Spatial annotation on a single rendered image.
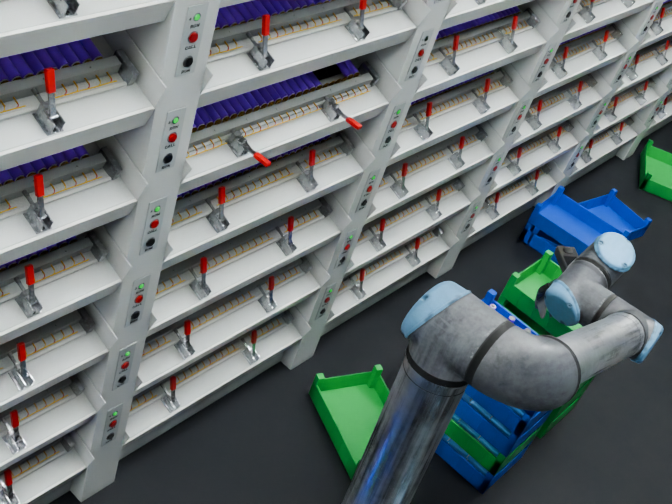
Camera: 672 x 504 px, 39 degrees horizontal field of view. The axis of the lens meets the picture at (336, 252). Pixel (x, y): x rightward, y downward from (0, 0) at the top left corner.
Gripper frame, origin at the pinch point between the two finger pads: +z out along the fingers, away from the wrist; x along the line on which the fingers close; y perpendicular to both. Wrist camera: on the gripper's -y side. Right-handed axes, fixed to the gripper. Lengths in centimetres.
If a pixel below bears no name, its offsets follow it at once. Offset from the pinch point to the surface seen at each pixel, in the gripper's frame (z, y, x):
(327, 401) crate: 46, 14, -45
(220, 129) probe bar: -50, -7, -84
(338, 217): 1, -18, -51
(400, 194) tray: 10.4, -31.5, -33.0
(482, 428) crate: 24.7, 25.0, -8.8
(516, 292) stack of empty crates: 23.3, -12.6, 2.6
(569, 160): 75, -89, 49
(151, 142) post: -65, 6, -96
